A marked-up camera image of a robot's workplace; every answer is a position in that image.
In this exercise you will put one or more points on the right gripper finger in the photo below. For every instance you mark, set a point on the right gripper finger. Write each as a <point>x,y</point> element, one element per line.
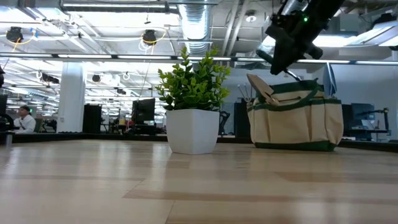
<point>281,57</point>

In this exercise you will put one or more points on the person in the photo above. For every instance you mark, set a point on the person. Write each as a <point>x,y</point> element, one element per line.
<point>26,123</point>

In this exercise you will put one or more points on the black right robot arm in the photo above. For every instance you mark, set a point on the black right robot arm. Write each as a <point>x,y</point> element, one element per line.
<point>323,9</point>

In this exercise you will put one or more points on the dark desk monitor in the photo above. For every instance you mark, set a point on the dark desk monitor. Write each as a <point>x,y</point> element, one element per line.
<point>362,113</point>

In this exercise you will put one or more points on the silver ceiling duct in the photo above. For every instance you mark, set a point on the silver ceiling duct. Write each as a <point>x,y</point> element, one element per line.
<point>196,18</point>

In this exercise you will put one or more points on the artificial plant in white pot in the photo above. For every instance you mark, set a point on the artificial plant in white pot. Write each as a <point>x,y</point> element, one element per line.
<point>192,130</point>

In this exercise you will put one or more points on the beige green-trimmed gardening bag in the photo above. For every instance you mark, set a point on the beige green-trimmed gardening bag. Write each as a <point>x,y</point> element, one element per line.
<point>295,124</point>

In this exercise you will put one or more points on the white building column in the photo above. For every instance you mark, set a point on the white building column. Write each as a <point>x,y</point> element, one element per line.
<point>71,102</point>

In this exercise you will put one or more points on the black background monitor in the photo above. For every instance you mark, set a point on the black background monitor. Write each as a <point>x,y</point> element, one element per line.
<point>143,110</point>

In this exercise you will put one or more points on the long ceiling light rail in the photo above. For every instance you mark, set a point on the long ceiling light rail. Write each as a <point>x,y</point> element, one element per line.
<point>124,57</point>

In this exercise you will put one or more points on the black ceiling spotlight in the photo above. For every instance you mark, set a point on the black ceiling spotlight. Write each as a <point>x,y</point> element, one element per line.
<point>14,34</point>
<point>150,37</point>

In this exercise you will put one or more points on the black cabinet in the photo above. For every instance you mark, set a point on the black cabinet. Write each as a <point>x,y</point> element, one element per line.
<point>92,118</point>

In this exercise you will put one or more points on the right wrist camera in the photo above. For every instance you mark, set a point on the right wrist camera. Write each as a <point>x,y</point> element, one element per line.
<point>280,26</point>

